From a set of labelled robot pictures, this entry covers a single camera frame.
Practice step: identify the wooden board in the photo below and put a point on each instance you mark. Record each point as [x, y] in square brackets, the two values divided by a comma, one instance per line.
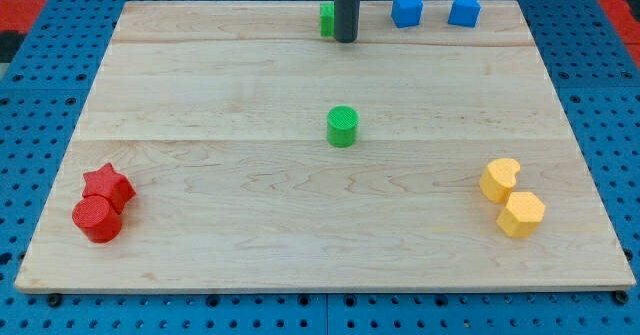
[216, 112]

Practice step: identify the yellow heart block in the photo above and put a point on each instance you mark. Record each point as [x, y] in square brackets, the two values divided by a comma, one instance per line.
[499, 178]

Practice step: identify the green cylinder block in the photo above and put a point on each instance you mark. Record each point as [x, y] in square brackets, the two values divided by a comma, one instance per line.
[342, 126]

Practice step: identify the yellow hexagon block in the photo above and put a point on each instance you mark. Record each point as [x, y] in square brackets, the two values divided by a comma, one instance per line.
[523, 212]

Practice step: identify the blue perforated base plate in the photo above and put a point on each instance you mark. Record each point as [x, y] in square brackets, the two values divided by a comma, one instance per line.
[42, 94]

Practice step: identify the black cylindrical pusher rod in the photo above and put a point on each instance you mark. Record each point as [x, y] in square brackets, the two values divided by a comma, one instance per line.
[346, 20]

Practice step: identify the red cylinder block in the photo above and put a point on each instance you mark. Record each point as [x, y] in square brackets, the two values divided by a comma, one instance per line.
[97, 219]

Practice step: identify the blue pentagon block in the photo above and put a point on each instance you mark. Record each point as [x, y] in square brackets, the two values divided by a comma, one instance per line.
[464, 13]

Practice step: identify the green star block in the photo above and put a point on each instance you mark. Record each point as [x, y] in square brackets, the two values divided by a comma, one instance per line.
[326, 19]

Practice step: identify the blue cube block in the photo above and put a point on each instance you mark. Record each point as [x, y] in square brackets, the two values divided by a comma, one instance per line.
[406, 13]

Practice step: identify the red star block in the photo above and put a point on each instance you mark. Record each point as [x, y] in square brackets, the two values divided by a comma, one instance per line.
[109, 184]

